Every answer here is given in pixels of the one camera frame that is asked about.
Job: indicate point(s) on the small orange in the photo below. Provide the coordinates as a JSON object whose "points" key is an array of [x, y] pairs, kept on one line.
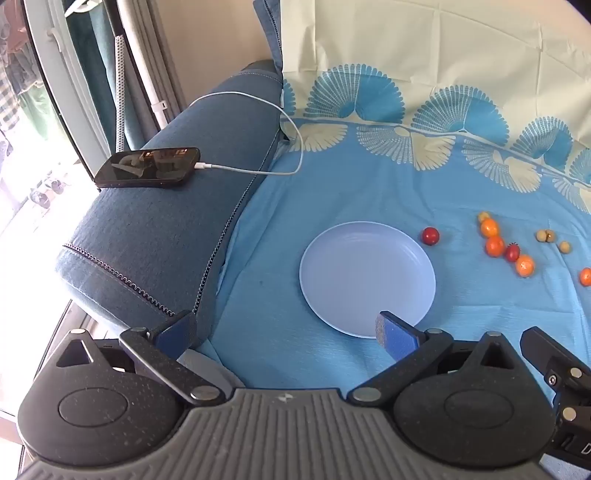
{"points": [[586, 277], [525, 266], [495, 246]]}

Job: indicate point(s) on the orange cherry tomato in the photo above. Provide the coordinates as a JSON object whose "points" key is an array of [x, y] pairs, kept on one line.
{"points": [[490, 227]]}

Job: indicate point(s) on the blue fan-print bed sheet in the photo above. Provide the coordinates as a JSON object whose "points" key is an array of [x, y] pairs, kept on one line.
{"points": [[369, 184]]}

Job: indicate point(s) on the red cherry tomato with stem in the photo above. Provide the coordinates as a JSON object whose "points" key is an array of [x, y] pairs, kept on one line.
{"points": [[512, 253]]}

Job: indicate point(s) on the light blue plate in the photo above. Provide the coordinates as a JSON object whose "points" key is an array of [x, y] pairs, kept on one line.
{"points": [[364, 277]]}

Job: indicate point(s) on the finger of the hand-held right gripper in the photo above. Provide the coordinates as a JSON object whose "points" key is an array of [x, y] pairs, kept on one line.
{"points": [[561, 360]]}

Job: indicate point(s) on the white pole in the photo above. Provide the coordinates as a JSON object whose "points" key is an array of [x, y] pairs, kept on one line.
{"points": [[143, 60]]}

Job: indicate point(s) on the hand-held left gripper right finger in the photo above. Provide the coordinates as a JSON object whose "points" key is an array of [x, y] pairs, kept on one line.
{"points": [[397, 339]]}

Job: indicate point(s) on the blue sofa armrest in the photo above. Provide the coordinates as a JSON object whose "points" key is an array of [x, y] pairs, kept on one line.
{"points": [[161, 240]]}

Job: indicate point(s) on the white window frame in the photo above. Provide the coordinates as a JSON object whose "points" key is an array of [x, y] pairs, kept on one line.
{"points": [[60, 69]]}

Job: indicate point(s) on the dotted grey pole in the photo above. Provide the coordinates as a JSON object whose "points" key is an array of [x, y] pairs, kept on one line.
{"points": [[120, 92]]}

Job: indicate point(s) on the teal curtain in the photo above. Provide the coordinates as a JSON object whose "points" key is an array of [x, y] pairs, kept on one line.
{"points": [[92, 69]]}

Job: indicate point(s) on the hanging clothes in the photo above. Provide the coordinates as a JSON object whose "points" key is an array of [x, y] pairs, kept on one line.
{"points": [[18, 69]]}

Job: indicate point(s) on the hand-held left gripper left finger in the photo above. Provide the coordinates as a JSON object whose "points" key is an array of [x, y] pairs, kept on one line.
{"points": [[178, 334]]}

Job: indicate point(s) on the black smartphone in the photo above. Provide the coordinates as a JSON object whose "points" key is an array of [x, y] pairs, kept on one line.
{"points": [[147, 167]]}

